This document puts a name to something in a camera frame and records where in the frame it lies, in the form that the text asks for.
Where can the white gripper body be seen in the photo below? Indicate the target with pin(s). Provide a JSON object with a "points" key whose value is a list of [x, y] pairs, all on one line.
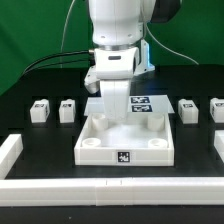
{"points": [[117, 65]]}

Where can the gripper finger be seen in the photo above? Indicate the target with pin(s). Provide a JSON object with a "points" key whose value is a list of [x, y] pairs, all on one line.
{"points": [[107, 88], [123, 92]]}

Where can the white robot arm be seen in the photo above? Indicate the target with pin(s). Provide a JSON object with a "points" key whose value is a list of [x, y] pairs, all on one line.
{"points": [[121, 24]]}

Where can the white sheet with markers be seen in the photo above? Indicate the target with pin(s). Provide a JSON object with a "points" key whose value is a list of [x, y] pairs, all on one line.
{"points": [[145, 103]]}

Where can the white L-shaped fence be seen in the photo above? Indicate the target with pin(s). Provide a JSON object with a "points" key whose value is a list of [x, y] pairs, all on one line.
{"points": [[102, 191]]}

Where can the white part at right edge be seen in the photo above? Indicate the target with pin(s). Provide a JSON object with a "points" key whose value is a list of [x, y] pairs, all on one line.
{"points": [[219, 143]]}

